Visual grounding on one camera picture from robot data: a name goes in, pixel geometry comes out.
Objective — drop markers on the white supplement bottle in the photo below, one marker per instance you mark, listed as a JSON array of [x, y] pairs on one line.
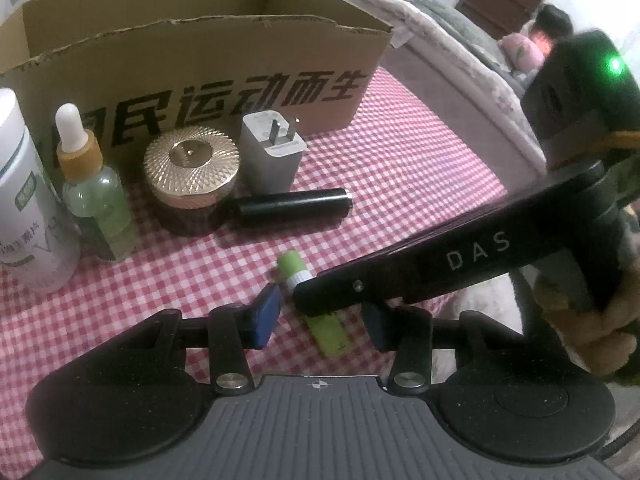
[[39, 244]]

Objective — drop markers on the white charger plug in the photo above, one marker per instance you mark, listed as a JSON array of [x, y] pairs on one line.
[[271, 150]]

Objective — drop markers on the person's right hand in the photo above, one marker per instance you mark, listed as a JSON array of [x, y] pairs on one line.
[[595, 340]]

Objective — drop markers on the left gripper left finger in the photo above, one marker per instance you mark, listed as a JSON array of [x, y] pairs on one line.
[[232, 331]]

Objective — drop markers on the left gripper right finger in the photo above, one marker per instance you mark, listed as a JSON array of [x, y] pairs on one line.
[[406, 331]]

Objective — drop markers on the black cylinder tube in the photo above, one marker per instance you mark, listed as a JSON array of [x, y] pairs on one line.
[[281, 209]]

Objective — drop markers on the gold lid cream jar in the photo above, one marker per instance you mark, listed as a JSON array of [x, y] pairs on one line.
[[191, 173]]

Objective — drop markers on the green dropper bottle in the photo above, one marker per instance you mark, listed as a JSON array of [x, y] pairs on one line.
[[92, 191]]

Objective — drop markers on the person lying on bed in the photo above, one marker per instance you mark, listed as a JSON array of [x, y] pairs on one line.
[[527, 49]]

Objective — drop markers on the green lip balm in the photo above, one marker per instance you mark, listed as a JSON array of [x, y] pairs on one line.
[[325, 327]]

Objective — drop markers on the white fuzzy blanket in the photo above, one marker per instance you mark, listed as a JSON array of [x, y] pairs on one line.
[[450, 55]]

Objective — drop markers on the brown cardboard box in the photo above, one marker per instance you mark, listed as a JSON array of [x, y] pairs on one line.
[[138, 68]]

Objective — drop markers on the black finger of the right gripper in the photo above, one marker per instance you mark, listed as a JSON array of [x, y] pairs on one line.
[[474, 247]]

